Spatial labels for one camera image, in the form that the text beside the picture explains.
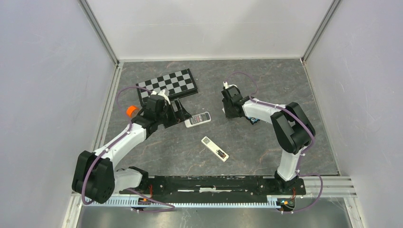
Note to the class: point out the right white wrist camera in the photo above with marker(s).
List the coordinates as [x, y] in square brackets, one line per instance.
[226, 85]

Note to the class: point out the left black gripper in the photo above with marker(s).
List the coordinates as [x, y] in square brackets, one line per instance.
[180, 115]

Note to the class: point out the black white chessboard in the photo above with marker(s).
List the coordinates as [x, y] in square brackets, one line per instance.
[179, 84]

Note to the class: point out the white toothed cable duct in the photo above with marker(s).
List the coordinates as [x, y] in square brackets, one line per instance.
[136, 201]

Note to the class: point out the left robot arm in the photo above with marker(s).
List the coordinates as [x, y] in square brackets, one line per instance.
[95, 178]

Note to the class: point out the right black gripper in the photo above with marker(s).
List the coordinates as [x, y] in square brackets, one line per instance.
[228, 115]

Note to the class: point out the slim white remote control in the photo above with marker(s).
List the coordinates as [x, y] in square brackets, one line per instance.
[208, 143]

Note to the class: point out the white remote with buttons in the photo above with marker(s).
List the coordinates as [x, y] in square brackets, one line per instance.
[198, 119]

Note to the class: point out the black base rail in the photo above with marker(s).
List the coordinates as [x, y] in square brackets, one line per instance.
[219, 189]

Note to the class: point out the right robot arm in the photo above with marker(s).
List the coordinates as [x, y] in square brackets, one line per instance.
[294, 131]

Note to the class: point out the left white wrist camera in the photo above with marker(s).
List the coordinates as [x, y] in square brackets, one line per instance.
[164, 93]

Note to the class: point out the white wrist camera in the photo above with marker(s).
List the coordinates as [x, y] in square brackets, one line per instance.
[226, 85]
[164, 93]

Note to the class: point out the orange plastic cup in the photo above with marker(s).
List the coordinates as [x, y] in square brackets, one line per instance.
[132, 111]

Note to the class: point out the silver black AAA battery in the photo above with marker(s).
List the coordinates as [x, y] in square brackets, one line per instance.
[221, 154]

